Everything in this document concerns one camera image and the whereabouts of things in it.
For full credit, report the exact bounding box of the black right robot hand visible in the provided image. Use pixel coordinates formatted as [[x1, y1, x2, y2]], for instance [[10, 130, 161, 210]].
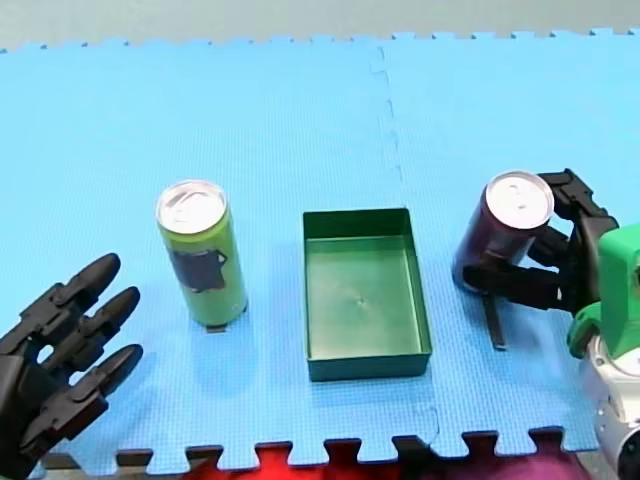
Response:
[[462, 168, 621, 315]]

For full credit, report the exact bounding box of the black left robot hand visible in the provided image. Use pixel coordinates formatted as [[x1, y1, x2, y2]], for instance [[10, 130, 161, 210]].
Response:
[[0, 252, 145, 480]]

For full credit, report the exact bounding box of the dark purple drink can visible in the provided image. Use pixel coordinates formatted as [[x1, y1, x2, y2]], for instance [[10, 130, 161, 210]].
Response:
[[451, 170, 556, 292]]

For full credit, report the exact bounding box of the green drink can dark band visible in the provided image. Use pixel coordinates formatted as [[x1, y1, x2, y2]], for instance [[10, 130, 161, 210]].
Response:
[[155, 179, 250, 329]]

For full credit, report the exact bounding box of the shallow green tray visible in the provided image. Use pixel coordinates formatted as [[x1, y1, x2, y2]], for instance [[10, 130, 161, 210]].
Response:
[[302, 207, 434, 383]]

